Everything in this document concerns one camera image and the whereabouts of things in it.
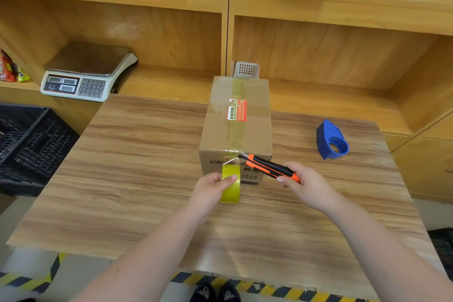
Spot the wooden shelf unit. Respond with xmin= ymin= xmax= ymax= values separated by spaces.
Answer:
xmin=0 ymin=0 xmax=453 ymax=204

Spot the red white label sticker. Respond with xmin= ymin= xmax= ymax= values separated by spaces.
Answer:
xmin=227 ymin=99 xmax=248 ymax=122

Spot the person's right forearm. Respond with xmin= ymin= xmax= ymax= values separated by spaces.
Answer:
xmin=320 ymin=194 xmax=453 ymax=302

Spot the black plastic crate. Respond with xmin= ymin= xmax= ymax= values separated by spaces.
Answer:
xmin=0 ymin=103 xmax=80 ymax=197

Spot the person's black sandal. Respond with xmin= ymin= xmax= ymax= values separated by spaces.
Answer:
xmin=217 ymin=283 xmax=242 ymax=302
xmin=190 ymin=283 xmax=216 ymax=302

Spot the yellow packing tape roll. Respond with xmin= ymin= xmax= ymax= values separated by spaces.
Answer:
xmin=220 ymin=165 xmax=241 ymax=204

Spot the person's left forearm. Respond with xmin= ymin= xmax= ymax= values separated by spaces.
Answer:
xmin=71 ymin=199 xmax=213 ymax=302

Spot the orange black utility knife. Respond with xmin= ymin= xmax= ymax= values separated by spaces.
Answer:
xmin=239 ymin=153 xmax=301 ymax=183

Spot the grey digital weighing scale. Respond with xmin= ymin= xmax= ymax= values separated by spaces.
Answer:
xmin=40 ymin=42 xmax=138 ymax=103

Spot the person's left hand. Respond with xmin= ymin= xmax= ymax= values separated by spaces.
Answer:
xmin=188 ymin=172 xmax=238 ymax=215

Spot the blue tape dispenser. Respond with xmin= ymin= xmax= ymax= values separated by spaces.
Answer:
xmin=316 ymin=119 xmax=350 ymax=160

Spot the white perforated plastic basket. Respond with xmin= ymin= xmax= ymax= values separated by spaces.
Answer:
xmin=233 ymin=61 xmax=260 ymax=80

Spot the colourful snack packet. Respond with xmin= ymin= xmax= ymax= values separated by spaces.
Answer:
xmin=0 ymin=49 xmax=33 ymax=83

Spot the person's right hand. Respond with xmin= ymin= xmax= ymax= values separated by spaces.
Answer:
xmin=276 ymin=161 xmax=341 ymax=212

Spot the brown cardboard box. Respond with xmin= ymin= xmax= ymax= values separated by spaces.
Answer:
xmin=198 ymin=76 xmax=273 ymax=186

